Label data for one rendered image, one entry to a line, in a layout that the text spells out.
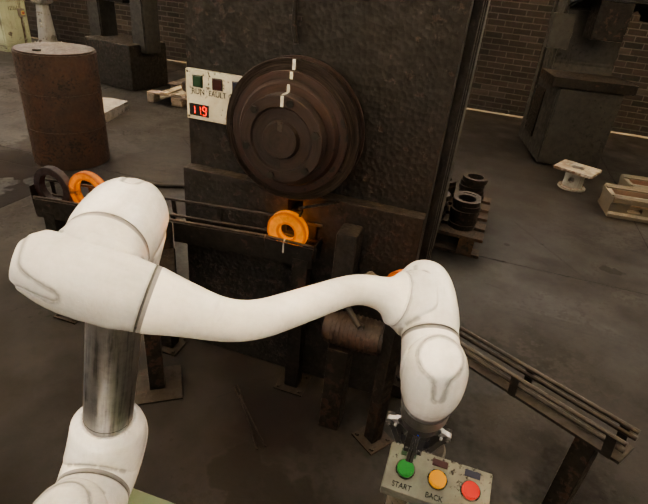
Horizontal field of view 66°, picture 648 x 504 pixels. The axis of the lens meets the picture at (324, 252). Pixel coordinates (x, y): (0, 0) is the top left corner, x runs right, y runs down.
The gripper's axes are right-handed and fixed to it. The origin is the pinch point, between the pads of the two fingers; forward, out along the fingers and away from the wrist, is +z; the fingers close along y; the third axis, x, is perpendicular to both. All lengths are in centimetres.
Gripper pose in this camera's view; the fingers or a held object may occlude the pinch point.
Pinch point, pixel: (412, 450)
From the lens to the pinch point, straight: 116.8
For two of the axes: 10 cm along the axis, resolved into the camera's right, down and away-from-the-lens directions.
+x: -3.2, 7.2, -6.2
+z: 0.3, 6.6, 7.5
